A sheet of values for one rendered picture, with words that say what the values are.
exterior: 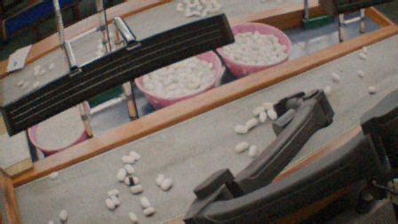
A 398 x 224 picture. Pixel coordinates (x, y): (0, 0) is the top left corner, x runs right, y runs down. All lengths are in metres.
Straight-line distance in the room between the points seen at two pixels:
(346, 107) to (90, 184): 0.82
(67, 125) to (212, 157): 0.49
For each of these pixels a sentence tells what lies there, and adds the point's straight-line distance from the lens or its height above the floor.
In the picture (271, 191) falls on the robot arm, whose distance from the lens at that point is 0.61.
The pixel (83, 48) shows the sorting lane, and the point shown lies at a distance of 1.79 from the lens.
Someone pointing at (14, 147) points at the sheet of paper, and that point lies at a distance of 1.43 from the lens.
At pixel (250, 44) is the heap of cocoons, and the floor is 0.74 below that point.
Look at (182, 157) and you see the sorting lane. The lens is 1.27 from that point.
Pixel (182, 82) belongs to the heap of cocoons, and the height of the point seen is 0.74.
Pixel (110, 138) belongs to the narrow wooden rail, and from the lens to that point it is 1.32.
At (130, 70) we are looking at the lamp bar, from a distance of 1.03.
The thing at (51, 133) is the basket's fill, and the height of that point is 0.73.
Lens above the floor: 1.68
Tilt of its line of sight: 43 degrees down
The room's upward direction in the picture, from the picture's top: 7 degrees counter-clockwise
